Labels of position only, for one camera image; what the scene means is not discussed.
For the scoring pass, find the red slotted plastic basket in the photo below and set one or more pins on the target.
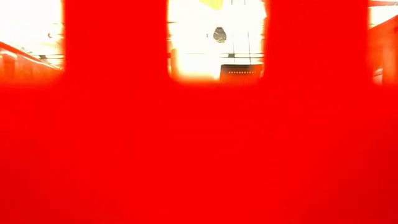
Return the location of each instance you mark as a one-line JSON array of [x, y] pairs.
[[199, 155]]

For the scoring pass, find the black slotted plastic basket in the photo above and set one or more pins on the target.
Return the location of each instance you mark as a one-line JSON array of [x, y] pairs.
[[236, 69]]

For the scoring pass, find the grey round disc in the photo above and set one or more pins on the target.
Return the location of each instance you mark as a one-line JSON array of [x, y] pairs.
[[219, 35]]

